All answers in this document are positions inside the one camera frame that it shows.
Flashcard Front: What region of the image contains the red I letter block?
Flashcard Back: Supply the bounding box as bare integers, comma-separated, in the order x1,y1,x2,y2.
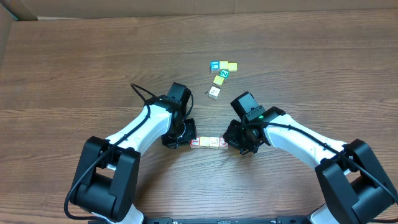
190,138,200,148

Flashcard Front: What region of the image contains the red Q letter block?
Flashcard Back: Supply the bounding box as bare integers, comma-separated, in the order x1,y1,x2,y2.
218,137,228,149

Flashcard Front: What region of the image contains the white dotted wooden block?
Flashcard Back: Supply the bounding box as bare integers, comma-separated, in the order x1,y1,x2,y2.
209,137,220,149

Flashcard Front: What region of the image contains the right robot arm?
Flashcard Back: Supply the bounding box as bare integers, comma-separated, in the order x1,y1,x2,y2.
223,92,397,224

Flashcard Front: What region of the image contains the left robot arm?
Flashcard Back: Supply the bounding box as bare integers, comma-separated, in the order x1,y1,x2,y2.
63,82,197,224

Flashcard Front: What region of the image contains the white picture block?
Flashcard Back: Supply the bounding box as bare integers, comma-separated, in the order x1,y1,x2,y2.
208,86,221,100

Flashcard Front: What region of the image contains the green Z letter block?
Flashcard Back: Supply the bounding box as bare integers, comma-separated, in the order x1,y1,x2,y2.
219,70,229,79

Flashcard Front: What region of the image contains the blue letter block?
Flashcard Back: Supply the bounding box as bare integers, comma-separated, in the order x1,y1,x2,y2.
210,61,220,73

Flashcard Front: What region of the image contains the pale yellow block top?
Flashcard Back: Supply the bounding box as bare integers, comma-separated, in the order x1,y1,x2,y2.
220,61,229,70

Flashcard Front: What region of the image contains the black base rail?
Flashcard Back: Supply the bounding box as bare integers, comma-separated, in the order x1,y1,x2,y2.
143,216,310,224

